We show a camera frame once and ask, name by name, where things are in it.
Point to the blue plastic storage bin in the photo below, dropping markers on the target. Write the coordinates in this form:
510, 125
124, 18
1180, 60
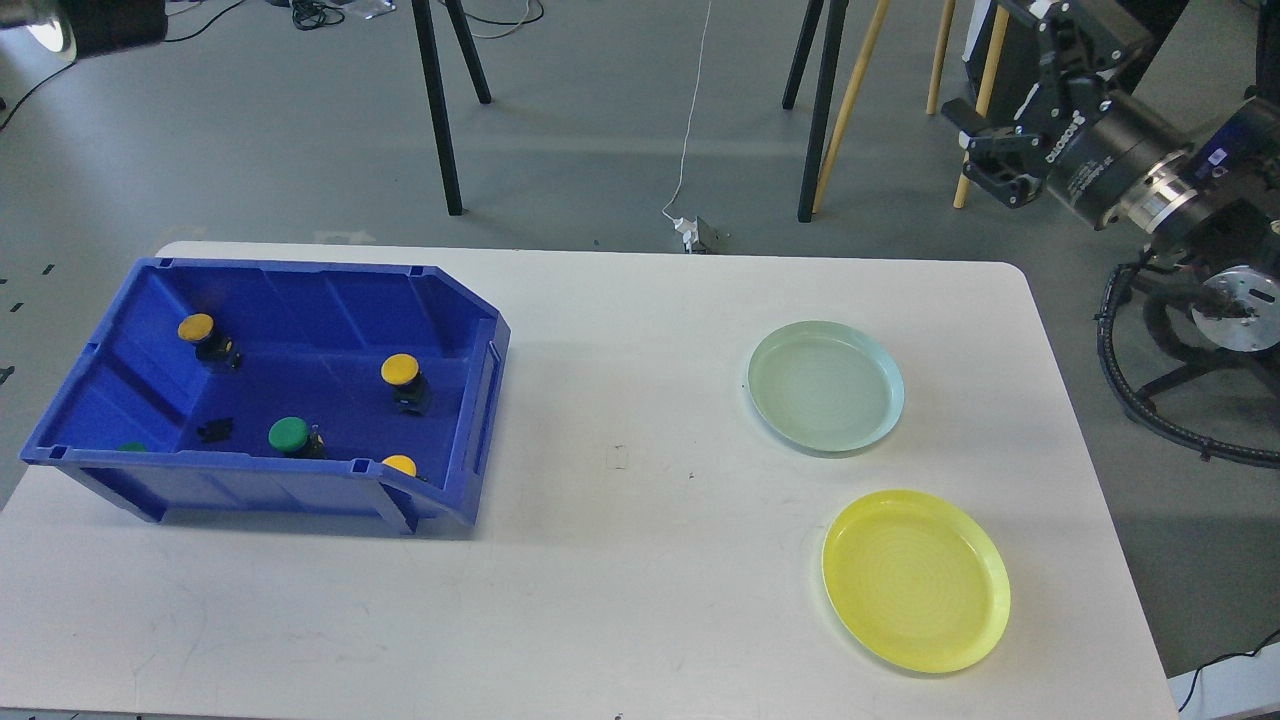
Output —
312, 338

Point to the black tripod right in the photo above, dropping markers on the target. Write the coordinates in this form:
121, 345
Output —
824, 20

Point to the light green plate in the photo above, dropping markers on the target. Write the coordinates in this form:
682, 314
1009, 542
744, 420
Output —
825, 387

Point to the black office chair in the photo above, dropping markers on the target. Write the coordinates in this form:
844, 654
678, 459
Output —
1216, 309

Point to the green push button lower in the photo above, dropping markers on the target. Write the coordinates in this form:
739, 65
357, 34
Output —
292, 436

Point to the wooden easel legs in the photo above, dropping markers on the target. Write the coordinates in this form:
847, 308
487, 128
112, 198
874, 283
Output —
898, 63

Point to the black tripod left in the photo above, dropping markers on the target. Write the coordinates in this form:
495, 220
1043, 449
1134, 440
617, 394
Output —
425, 35

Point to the black tripod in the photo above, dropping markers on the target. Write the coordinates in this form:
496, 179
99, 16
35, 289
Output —
425, 35
824, 20

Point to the black computer case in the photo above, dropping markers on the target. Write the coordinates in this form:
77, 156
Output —
1014, 76

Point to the small black part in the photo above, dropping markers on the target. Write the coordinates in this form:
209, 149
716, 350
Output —
216, 430

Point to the yellow push button front edge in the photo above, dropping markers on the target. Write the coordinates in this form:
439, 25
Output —
405, 468

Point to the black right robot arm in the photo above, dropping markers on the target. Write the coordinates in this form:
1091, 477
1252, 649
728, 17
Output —
1128, 356

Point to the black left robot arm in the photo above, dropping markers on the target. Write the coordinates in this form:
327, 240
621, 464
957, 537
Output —
76, 30

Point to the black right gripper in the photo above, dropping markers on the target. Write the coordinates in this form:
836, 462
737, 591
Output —
1079, 136

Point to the yellow push button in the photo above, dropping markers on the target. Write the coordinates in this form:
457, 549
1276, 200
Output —
213, 347
409, 388

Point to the white plug adapter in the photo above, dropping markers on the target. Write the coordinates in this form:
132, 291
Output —
698, 236

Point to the yellow plate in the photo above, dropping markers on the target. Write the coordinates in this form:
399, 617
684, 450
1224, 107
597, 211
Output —
916, 581

